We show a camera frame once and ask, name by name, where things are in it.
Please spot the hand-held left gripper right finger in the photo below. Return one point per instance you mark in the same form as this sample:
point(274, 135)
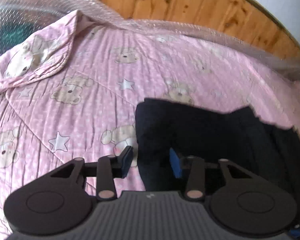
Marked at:
point(175, 163)

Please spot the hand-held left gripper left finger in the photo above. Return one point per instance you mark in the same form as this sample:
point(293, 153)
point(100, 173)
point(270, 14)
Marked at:
point(127, 160)

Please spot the clear bubble wrap sheet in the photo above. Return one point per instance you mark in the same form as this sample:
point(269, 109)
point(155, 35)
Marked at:
point(165, 27)

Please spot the black garment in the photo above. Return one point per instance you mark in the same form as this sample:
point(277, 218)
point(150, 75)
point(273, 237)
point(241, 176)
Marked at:
point(202, 130)

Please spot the wooden headboard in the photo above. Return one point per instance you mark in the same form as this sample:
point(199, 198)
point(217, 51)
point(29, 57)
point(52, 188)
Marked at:
point(190, 0)

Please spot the pink bear print blanket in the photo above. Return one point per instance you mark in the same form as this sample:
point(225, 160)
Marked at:
point(90, 100)

